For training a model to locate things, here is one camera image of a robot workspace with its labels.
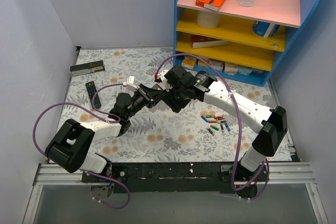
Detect dark long cardboard box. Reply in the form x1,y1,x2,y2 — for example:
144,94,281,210
70,60,106,77

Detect teal small box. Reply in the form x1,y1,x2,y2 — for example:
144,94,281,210
238,65,253,76

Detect green battery lower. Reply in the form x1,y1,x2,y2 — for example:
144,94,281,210
210,125,219,131

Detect yellow white small box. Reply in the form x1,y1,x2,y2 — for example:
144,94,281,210
197,56,209,68

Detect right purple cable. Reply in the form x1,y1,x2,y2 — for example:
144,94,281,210
156,53,270,200

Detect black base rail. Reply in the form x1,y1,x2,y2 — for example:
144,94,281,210
81,161,263,194

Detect blue battery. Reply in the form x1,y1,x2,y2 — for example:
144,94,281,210
224,123,230,132
201,115,208,123

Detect floral table mat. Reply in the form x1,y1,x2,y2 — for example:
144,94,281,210
48,47,292,163

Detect black TV remote coloured buttons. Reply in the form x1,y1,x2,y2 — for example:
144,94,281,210
85,81,101,109

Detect white air conditioner remote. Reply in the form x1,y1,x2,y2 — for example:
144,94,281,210
116,80,128,95

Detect blue shelf unit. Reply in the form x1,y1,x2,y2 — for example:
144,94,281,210
173,0,327,87

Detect blue battery leftmost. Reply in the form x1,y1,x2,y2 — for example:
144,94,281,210
201,115,208,123

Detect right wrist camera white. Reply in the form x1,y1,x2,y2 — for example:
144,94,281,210
154,70,172,91

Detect purple cable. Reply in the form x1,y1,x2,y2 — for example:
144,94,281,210
156,53,270,200
32,83,131,210

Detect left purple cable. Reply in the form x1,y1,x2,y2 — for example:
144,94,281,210
32,83,131,210

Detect red white flat box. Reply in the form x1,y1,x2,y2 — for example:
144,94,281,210
191,35,229,49

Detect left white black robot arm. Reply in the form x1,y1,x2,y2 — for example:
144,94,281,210
45,84,165,182

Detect slim black remote control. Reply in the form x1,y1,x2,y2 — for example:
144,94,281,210
152,95,162,107

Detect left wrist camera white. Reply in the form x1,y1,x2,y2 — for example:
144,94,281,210
122,76,137,92

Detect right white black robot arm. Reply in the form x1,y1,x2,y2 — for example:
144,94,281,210
157,65,287,181

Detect aluminium frame rail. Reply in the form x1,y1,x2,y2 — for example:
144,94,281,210
25,162,328,223

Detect white paper roll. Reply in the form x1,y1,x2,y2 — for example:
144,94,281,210
196,11,221,29

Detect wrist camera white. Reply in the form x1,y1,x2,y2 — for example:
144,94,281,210
122,76,137,92
154,70,172,91

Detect blue battery lower right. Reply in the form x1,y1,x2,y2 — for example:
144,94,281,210
224,123,230,132

